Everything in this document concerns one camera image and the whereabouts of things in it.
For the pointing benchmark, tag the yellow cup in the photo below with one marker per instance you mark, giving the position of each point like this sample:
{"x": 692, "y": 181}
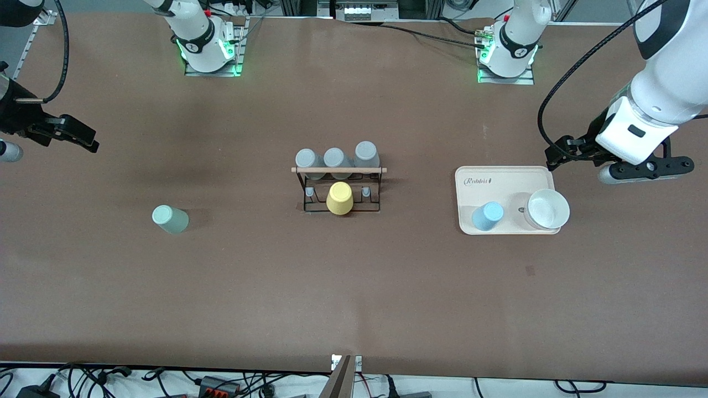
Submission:
{"x": 339, "y": 199}

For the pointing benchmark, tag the grey terminal block device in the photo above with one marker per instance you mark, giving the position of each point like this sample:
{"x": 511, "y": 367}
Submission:
{"x": 359, "y": 11}

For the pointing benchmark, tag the aluminium profile rail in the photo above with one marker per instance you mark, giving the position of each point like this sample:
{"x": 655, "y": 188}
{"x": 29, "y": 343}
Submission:
{"x": 48, "y": 18}

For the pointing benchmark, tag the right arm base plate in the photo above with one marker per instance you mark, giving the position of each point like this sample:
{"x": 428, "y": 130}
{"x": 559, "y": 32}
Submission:
{"x": 235, "y": 55}

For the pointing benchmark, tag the black power adapter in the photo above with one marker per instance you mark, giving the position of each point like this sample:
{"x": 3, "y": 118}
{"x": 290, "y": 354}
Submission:
{"x": 38, "y": 391}

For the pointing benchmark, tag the grey cup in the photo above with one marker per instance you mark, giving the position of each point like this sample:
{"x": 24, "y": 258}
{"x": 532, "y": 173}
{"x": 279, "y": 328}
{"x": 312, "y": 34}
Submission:
{"x": 307, "y": 161}
{"x": 366, "y": 153}
{"x": 335, "y": 159}

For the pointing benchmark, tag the mint green cup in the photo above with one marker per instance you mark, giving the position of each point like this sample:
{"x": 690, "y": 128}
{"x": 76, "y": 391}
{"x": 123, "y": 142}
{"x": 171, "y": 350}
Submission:
{"x": 171, "y": 219}

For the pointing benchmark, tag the light blue cup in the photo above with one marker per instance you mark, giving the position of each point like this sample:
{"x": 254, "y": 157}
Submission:
{"x": 487, "y": 215}

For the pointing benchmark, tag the white bowl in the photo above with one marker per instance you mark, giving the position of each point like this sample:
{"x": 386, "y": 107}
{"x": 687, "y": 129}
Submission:
{"x": 547, "y": 209}

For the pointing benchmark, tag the cream rectangular tray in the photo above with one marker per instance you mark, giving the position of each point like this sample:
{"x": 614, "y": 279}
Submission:
{"x": 498, "y": 190}

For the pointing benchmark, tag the grey camera stand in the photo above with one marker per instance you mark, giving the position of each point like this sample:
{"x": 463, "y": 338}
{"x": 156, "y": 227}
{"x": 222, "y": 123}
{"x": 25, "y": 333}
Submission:
{"x": 343, "y": 378}

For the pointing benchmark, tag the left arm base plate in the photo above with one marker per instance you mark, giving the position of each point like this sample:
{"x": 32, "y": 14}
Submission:
{"x": 525, "y": 80}

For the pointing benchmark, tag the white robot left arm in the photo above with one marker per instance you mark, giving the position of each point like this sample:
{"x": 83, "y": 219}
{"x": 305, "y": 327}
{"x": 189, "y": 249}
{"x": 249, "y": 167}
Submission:
{"x": 664, "y": 83}

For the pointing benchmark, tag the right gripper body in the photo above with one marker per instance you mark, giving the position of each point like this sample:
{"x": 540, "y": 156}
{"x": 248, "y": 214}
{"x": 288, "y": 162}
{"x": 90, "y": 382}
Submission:
{"x": 16, "y": 117}

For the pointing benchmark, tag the black red connector block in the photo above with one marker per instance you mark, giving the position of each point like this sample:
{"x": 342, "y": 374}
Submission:
{"x": 218, "y": 385}

